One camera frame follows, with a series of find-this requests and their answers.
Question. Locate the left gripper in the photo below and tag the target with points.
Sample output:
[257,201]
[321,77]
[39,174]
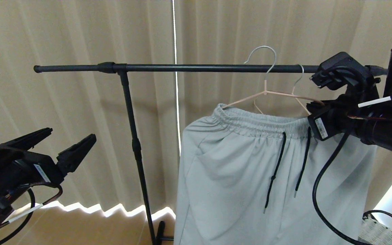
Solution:
[5,177]

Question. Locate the white laundry basket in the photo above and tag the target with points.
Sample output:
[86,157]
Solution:
[376,234]

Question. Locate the black clothes rack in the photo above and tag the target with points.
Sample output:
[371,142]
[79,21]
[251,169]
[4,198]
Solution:
[182,68]

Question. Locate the pink clothes hanger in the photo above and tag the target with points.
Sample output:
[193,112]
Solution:
[284,93]
[300,75]

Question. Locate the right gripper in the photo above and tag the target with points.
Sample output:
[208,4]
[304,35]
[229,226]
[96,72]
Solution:
[379,132]

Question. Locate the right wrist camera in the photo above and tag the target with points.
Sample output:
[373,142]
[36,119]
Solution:
[342,68]

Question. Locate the pale grey shorts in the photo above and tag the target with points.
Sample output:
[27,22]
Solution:
[233,177]

